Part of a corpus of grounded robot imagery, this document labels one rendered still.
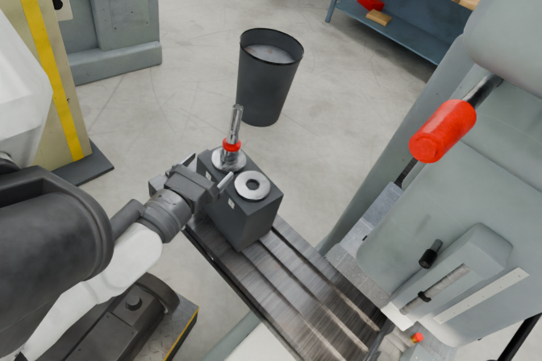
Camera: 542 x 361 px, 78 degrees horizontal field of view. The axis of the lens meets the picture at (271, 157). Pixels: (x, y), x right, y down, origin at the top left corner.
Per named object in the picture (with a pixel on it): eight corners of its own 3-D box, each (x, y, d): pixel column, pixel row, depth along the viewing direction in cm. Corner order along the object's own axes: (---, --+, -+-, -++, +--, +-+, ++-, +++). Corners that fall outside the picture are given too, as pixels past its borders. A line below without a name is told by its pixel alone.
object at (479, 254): (402, 331, 48) (505, 268, 33) (379, 310, 50) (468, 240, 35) (414, 312, 51) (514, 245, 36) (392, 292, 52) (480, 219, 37)
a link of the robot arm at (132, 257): (170, 251, 61) (106, 309, 52) (147, 251, 67) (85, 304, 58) (152, 221, 60) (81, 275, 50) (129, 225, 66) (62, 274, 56)
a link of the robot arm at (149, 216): (187, 232, 66) (147, 280, 58) (160, 235, 73) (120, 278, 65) (150, 188, 62) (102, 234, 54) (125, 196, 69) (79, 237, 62)
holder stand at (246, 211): (236, 253, 92) (248, 213, 77) (193, 197, 101) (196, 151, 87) (270, 231, 98) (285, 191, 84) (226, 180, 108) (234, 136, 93)
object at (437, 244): (426, 271, 40) (432, 266, 39) (415, 263, 40) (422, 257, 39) (445, 242, 43) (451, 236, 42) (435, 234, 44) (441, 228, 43)
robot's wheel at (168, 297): (130, 295, 132) (125, 273, 118) (139, 284, 135) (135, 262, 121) (172, 322, 128) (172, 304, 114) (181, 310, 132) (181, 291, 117)
